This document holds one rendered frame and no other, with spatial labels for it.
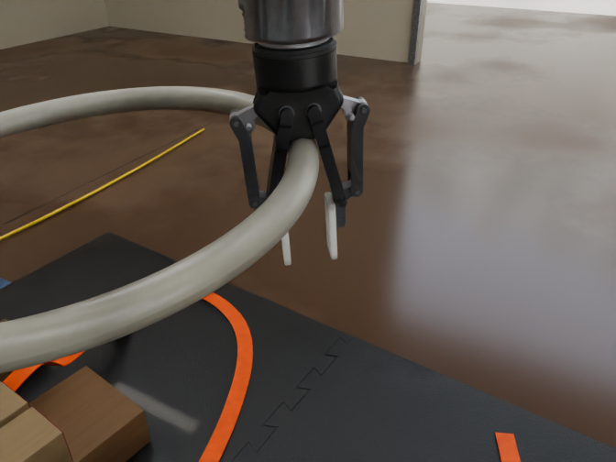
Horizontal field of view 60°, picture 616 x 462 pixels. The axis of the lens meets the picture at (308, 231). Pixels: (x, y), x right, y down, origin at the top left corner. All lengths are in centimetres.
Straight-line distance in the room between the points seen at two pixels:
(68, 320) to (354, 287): 160
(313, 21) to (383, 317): 141
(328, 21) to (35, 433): 105
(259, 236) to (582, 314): 168
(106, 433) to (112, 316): 102
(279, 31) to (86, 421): 112
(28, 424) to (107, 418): 18
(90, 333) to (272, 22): 27
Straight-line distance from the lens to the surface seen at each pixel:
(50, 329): 35
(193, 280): 36
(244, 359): 160
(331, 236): 57
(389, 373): 158
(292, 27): 45
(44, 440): 126
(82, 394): 146
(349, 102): 52
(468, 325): 180
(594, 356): 184
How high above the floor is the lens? 114
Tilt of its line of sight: 31 degrees down
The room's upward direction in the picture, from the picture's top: straight up
